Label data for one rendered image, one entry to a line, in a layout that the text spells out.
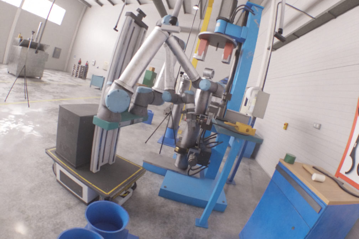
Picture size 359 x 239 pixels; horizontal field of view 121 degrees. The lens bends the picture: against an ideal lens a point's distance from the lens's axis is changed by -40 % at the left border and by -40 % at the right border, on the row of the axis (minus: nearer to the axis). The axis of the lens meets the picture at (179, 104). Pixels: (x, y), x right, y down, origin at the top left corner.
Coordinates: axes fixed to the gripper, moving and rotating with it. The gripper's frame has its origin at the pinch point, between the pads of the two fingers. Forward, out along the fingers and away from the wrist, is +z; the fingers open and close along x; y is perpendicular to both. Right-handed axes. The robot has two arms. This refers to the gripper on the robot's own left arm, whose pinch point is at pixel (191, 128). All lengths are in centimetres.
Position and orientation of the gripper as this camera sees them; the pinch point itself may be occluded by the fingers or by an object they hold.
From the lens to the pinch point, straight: 148.0
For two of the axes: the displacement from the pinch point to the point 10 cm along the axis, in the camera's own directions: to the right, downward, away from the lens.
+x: 3.7, 1.3, 9.2
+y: 9.3, -1.2, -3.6
